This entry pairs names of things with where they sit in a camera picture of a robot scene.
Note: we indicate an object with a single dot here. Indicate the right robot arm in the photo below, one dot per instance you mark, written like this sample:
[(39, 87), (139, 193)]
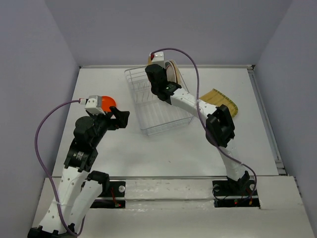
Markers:
[(216, 121)]

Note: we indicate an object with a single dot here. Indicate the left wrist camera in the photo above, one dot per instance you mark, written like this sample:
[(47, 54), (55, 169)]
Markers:
[(94, 105)]

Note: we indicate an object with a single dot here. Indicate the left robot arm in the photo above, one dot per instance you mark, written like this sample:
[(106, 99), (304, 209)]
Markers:
[(79, 185)]

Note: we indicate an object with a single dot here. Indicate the beige plate with leaf design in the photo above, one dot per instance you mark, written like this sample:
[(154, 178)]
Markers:
[(178, 74)]

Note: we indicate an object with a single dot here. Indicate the tan round plate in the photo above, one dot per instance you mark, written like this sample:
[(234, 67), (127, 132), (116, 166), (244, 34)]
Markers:
[(149, 60)]

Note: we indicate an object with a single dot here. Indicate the white plate with green rim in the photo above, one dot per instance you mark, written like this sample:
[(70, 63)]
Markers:
[(170, 72)]

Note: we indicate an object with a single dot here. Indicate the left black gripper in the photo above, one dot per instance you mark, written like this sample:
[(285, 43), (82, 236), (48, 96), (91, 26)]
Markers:
[(121, 120)]

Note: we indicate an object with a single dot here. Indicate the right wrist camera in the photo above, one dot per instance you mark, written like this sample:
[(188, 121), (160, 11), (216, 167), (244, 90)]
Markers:
[(158, 58)]

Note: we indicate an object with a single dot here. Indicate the orange translucent plate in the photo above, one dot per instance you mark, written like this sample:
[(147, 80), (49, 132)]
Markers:
[(106, 103)]

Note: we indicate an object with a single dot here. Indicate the white wire dish rack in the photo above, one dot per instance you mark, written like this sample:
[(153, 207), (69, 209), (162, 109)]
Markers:
[(154, 116)]

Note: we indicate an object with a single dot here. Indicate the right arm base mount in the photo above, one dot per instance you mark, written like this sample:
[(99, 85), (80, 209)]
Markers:
[(225, 197)]

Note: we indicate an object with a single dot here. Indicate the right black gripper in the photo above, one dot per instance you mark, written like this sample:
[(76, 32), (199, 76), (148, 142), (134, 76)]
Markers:
[(164, 72)]

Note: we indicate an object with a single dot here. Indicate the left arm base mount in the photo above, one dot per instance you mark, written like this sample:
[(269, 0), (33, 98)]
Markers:
[(113, 197)]

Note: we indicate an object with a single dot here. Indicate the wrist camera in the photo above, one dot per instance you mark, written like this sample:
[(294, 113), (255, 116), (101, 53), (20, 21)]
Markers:
[(158, 58), (94, 105)]

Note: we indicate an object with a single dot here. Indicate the yellow bamboo-pattern rectangular plate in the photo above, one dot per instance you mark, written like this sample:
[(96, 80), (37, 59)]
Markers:
[(217, 98)]

